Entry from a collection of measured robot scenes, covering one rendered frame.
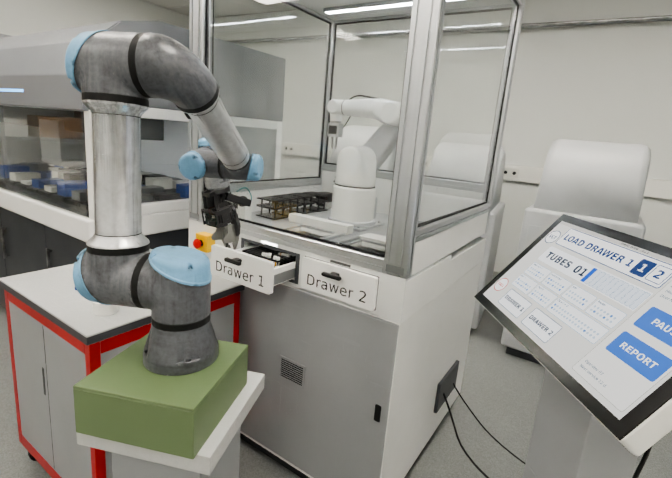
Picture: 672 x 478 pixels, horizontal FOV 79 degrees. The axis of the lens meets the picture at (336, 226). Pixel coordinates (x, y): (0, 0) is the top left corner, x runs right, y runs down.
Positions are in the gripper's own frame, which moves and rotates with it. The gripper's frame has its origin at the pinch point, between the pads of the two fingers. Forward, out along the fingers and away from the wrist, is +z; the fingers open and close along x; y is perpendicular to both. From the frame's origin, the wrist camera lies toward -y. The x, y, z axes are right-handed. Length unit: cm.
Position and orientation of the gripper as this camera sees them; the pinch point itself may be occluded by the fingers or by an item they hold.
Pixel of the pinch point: (231, 243)
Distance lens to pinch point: 141.2
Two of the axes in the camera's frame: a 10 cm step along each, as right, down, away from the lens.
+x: 8.4, 1.5, -5.2
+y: -5.4, 3.2, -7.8
